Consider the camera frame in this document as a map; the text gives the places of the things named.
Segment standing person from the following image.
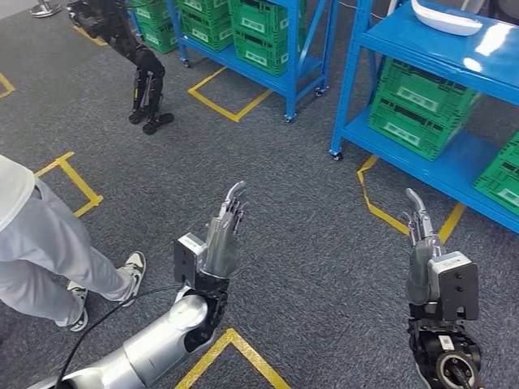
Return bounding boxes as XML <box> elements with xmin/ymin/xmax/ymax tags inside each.
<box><xmin>0</xmin><ymin>154</ymin><xmax>147</xmax><ymax>334</ymax></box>

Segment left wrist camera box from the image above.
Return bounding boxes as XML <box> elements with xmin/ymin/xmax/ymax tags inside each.
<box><xmin>173</xmin><ymin>232</ymin><xmax>208</xmax><ymax>291</ymax></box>

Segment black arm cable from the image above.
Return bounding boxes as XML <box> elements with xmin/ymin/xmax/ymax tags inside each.
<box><xmin>54</xmin><ymin>284</ymin><xmax>181</xmax><ymax>389</ymax></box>

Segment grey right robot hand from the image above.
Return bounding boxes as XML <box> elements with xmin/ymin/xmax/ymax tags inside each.
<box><xmin>401</xmin><ymin>187</ymin><xmax>445</xmax><ymax>307</ymax></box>

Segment green plastic crate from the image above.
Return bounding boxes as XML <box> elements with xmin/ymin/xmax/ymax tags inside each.
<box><xmin>472</xmin><ymin>130</ymin><xmax>519</xmax><ymax>217</ymax></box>
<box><xmin>366</xmin><ymin>56</ymin><xmax>480</xmax><ymax>162</ymax></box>

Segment blue steel shelf rack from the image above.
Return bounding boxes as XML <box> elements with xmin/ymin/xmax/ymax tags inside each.
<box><xmin>329</xmin><ymin>0</ymin><xmax>519</xmax><ymax>236</ymax></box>
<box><xmin>128</xmin><ymin>0</ymin><xmax>340</xmax><ymax>125</ymax></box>

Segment yellow floor tape corner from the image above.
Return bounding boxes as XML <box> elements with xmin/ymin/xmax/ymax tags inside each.
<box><xmin>357</xmin><ymin>154</ymin><xmax>467</xmax><ymax>244</ymax></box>

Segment white plastic trim part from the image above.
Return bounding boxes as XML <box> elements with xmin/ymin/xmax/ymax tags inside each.
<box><xmin>410</xmin><ymin>0</ymin><xmax>484</xmax><ymax>37</ymax></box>

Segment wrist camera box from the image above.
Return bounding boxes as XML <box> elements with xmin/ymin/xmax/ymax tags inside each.
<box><xmin>427</xmin><ymin>250</ymin><xmax>480</xmax><ymax>323</ymax></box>
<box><xmin>173</xmin><ymin>232</ymin><xmax>208</xmax><ymax>291</ymax></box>

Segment stacked green plastic crates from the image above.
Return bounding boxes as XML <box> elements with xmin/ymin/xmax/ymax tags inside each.
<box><xmin>129</xmin><ymin>0</ymin><xmax>307</xmax><ymax>77</ymax></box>

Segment yellow floor tape square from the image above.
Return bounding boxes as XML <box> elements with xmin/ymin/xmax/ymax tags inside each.
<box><xmin>73</xmin><ymin>24</ymin><xmax>108</xmax><ymax>48</ymax></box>
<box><xmin>0</xmin><ymin>72</ymin><xmax>16</xmax><ymax>100</ymax></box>
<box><xmin>174</xmin><ymin>328</ymin><xmax>292</xmax><ymax>389</ymax></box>

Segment chrome stanchion base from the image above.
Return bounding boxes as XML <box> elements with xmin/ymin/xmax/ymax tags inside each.
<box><xmin>29</xmin><ymin>0</ymin><xmax>63</xmax><ymax>19</ymax></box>

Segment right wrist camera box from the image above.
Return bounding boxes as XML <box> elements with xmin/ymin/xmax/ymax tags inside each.
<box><xmin>427</xmin><ymin>250</ymin><xmax>480</xmax><ymax>323</ymax></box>

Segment black humanoid robot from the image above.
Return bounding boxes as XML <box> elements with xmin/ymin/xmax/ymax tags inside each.
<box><xmin>66</xmin><ymin>0</ymin><xmax>175</xmax><ymax>136</ymax></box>

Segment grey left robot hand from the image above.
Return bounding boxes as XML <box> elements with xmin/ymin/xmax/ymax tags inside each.
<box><xmin>202</xmin><ymin>180</ymin><xmax>248</xmax><ymax>280</ymax></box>

